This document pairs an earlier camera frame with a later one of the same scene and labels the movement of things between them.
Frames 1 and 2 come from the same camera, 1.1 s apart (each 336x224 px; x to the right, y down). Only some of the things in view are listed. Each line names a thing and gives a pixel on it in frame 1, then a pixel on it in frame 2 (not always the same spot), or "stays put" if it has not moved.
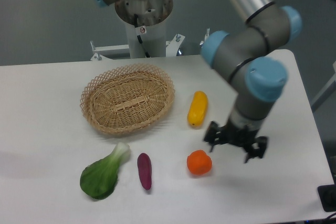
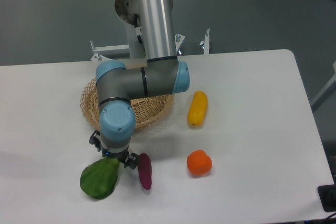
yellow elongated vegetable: x=198 y=108 stays put
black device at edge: x=327 y=194 stays put
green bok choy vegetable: x=98 y=179 stays put
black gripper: x=242 y=136 → x=132 y=160
